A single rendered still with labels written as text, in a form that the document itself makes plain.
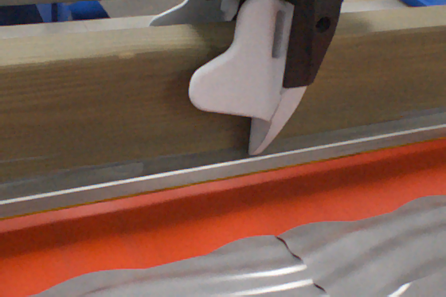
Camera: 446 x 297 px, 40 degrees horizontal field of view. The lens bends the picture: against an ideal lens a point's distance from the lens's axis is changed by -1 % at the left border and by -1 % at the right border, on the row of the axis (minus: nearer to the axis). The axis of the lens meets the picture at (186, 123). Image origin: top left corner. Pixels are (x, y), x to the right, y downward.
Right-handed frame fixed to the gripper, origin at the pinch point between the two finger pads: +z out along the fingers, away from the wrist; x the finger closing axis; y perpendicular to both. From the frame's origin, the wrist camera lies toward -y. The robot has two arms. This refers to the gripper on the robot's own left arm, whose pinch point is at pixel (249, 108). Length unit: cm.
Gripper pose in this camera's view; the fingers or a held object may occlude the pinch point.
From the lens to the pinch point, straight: 34.9
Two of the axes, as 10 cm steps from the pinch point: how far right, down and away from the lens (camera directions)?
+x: 3.8, 5.4, -7.5
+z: -1.0, 8.3, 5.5
